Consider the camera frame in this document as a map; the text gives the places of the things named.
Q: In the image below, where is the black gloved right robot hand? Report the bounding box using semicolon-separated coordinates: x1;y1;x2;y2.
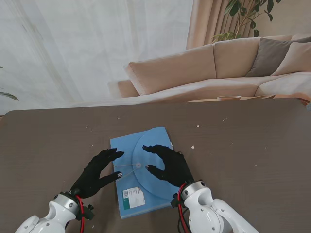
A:
142;144;195;193

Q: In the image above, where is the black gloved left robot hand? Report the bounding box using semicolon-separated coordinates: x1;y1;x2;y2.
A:
69;148;126;199

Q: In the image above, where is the thin white string loop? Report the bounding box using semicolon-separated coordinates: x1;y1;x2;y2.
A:
113;163;142;179

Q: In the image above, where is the blue plastic file folder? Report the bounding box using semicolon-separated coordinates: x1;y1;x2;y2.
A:
109;126;184;219

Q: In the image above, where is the beige fabric sofa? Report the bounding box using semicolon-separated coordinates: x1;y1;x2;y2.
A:
117;35;311;102

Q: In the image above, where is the light wooden side table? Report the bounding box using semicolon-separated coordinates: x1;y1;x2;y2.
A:
186;94;276;104

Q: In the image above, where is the dark green plant leaf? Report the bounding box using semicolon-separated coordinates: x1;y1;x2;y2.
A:
0;65;19;101

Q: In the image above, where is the white sheer curtain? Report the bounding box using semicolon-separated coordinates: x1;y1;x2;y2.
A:
0;0;195;116

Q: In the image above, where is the grey-brown sofa cushion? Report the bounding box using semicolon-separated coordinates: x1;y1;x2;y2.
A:
245;37;299;78

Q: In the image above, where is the beige pleated curtain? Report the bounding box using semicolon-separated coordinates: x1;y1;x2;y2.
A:
186;0;251;50

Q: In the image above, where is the beige sofa cushion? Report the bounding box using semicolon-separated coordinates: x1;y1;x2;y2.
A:
270;41;311;76

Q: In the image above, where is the green leafy houseplant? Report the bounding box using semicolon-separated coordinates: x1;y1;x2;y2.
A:
211;0;282;43

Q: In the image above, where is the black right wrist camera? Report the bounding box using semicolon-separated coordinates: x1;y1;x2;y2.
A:
171;193;181;209

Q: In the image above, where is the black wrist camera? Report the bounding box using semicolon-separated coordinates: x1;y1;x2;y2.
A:
171;193;181;209
84;204;95;220

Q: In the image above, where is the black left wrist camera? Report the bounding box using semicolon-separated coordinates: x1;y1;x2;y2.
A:
84;204;95;220

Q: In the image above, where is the red left arm cable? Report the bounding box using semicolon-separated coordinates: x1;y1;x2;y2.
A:
74;195;86;233

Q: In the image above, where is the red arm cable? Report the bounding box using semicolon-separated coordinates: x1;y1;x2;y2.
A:
176;183;190;233
74;195;86;233

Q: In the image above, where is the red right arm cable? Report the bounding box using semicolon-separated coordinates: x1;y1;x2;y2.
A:
176;183;190;233

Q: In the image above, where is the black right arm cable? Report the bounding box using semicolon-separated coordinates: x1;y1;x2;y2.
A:
175;210;187;232

